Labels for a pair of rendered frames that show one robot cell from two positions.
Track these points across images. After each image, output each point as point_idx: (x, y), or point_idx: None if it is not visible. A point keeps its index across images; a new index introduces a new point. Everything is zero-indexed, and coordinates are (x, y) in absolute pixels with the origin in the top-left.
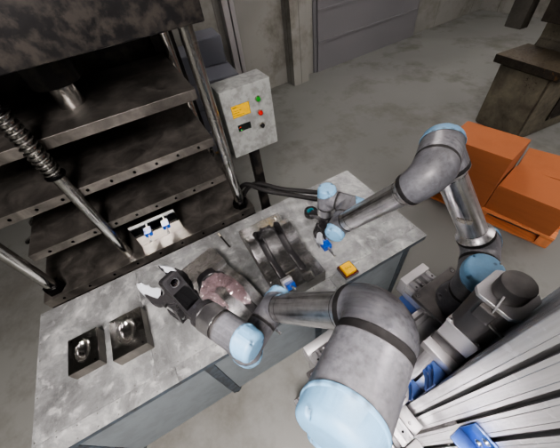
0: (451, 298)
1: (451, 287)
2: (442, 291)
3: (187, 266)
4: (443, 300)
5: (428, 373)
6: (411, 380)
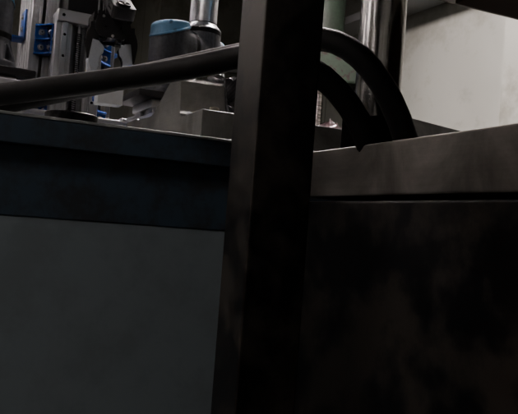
0: (11, 45)
1: (8, 30)
2: (4, 52)
3: (456, 130)
4: (12, 57)
5: (102, 56)
6: (97, 109)
